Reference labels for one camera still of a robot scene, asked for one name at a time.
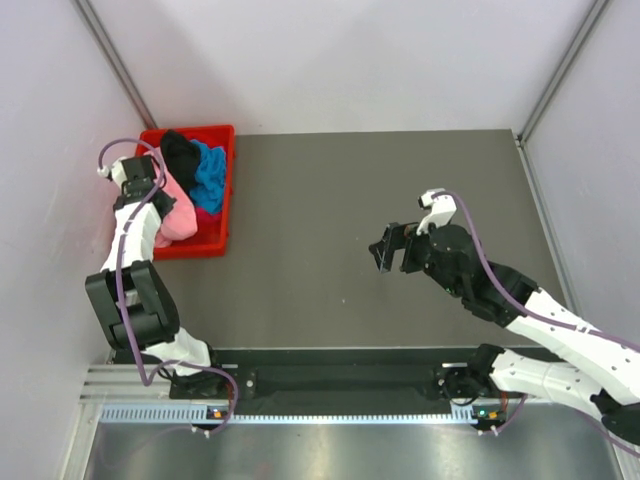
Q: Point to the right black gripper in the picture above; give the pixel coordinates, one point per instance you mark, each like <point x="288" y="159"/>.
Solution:
<point x="383" y="250"/>

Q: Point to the pink t shirt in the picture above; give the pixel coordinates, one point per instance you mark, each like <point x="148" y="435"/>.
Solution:
<point x="181" y="222"/>

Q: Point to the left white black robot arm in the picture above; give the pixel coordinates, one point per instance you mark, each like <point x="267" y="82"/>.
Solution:
<point x="130" y="300"/>

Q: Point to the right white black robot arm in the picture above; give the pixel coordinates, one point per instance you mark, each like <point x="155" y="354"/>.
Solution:
<point x="597" y="374"/>

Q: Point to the black t shirt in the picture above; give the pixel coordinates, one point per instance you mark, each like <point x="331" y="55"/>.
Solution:
<point x="182" y="158"/>

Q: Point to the blue t shirt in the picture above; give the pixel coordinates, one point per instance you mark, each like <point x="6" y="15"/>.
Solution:
<point x="211" y="178"/>

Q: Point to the magenta t shirt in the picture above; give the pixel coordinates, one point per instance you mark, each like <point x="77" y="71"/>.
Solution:
<point x="205" y="219"/>

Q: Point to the red plastic bin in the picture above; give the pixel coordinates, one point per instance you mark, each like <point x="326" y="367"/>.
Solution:
<point x="208" y="242"/>

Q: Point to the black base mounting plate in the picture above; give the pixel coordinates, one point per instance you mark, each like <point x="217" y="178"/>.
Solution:
<point x="353" y="381"/>

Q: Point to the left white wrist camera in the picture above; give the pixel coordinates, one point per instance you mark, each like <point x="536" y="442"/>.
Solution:
<point x="115" y="172"/>

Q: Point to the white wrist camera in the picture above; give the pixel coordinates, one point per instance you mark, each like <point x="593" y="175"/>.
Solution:
<point x="115" y="172"/>
<point x="439" y="208"/>

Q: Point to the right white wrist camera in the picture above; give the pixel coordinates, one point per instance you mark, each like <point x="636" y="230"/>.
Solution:
<point x="439" y="208"/>

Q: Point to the left corner aluminium post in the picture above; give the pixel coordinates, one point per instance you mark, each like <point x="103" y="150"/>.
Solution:
<point x="99" y="33"/>

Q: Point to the corner aluminium post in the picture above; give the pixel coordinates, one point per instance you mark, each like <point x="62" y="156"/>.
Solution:
<point x="99" y="33"/>
<point x="570" y="55"/>

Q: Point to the aluminium frame rail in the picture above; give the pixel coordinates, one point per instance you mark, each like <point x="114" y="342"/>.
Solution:
<point x="111" y="383"/>

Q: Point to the slotted cable duct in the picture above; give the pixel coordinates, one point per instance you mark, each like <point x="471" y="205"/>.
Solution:
<point x="201" y="414"/>

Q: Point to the right corner aluminium post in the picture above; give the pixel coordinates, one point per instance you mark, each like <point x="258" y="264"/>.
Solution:
<point x="570" y="55"/>

